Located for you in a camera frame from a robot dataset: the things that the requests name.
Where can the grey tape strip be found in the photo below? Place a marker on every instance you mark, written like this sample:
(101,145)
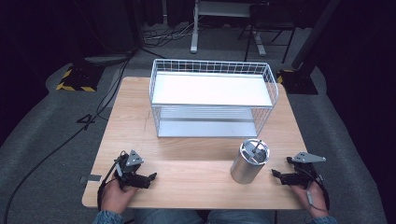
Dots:
(94,178)

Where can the black chair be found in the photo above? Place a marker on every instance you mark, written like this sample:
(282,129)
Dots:
(267,18)

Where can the person's left hand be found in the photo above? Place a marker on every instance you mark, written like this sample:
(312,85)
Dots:
(116,196)

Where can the person's leg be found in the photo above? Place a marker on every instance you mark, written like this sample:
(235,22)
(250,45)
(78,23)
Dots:
(168,217)
(241,217)

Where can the black stand base hazard tape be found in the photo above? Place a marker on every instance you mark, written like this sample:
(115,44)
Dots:
(79,77)
(299,82)

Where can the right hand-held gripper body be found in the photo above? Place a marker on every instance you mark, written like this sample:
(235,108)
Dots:
(303,172)

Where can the person's right leg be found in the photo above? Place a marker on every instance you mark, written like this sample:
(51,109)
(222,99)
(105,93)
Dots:
(241,217)

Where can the black slanted stand pole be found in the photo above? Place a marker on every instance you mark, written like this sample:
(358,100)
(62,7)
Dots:
(314,34)

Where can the white desk frame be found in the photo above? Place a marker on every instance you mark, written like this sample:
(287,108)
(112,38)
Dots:
(195,31)

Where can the silver metal cup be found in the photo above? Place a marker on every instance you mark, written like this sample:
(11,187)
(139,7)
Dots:
(247,168)

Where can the person's left leg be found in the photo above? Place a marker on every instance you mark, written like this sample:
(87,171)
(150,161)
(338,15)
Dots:
(168,217)

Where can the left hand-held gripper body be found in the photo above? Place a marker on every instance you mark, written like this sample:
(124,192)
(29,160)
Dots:
(130,169)

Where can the person's right hand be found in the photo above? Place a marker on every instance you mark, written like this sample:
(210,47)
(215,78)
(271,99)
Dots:
(311,202)

